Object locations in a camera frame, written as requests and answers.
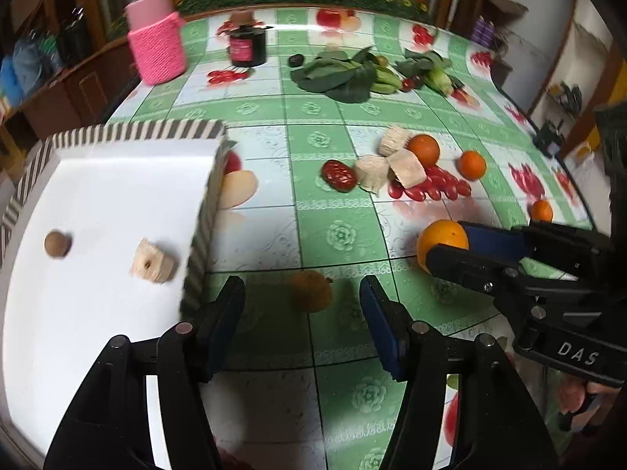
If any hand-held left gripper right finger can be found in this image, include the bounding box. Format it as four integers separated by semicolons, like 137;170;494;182
359;275;559;470

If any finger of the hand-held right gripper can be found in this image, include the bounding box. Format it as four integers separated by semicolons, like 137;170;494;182
425;245;596;343
458;220;613;280

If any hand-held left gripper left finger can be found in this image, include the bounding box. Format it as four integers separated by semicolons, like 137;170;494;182
43;275;246;470

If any large orange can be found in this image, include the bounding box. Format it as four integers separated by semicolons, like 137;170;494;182
416;219;470;275

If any brown round fruit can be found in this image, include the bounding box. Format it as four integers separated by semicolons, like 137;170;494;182
290;270;335;313

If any cut sugarcane piece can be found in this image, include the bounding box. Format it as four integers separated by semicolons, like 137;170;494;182
379;126;410;156
389;148;423;188
130;237;176;286
353;154;390;192

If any red date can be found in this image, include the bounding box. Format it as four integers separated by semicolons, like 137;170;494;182
321;159;357;193

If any white tray with striped rim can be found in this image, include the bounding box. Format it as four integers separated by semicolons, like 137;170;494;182
0;120;231;466

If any small brown longan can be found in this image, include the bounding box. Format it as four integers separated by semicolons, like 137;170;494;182
44;230;72;259

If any person's right hand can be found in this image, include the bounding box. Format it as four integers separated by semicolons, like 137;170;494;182
558;376;613;430

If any green checked tablecloth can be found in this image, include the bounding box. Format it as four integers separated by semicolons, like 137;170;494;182
105;2;596;470

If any small black device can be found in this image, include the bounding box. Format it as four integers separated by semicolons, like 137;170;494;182
533;120;564;157

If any dark grey bundle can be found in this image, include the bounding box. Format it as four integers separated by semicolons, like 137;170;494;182
551;81;584;113

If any small bok choy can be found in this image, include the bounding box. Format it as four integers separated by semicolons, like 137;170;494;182
394;49;454;96

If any large bok choy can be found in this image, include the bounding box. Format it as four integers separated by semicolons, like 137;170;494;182
290;46;405;105

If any black jar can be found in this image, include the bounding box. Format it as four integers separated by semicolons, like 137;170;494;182
228;24;268;67

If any wooden cabinet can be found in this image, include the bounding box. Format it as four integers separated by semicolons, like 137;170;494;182
0;0;143;157

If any jar with pink knitted sleeve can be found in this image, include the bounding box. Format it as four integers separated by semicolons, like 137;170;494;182
125;0;188;85

